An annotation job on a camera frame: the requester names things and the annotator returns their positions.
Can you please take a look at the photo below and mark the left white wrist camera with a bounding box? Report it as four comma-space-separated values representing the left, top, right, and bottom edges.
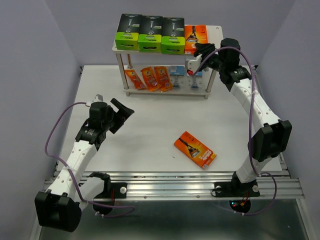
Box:
85, 94, 104, 108

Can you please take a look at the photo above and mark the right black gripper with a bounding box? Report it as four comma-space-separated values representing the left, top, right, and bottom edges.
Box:
192, 43, 225, 73

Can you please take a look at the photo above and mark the orange Gillette Fusion pack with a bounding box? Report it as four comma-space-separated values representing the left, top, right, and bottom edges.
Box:
184, 25, 208, 54
173, 131, 217, 170

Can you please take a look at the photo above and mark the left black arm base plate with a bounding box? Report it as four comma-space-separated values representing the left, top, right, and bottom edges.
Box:
98, 182, 128, 200

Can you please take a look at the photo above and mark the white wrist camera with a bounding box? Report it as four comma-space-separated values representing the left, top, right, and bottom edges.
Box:
185, 54, 202, 77
85, 94, 104, 108

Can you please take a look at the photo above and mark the aluminium rail frame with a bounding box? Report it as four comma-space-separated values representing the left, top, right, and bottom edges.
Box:
29, 65, 306, 240

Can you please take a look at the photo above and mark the blue clear razor blister pack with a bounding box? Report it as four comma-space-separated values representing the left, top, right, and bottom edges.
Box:
169, 65, 185, 89

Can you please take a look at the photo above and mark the orange BIC razor bag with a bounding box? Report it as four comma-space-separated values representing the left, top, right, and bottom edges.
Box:
154, 66, 173, 92
124, 69, 147, 90
141, 66, 160, 92

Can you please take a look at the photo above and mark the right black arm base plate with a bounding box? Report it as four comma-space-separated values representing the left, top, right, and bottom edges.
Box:
211, 181, 260, 200

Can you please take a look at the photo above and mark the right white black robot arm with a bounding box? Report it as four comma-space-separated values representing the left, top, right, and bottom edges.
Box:
187, 38, 292, 198

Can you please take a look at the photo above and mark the white two-tier shelf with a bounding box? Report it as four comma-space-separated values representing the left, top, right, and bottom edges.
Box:
111, 23, 227, 100

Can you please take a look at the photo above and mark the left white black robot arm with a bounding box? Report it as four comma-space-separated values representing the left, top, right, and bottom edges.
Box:
34, 94, 134, 232

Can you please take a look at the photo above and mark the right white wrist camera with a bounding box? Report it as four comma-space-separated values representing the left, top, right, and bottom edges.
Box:
185, 54, 202, 77

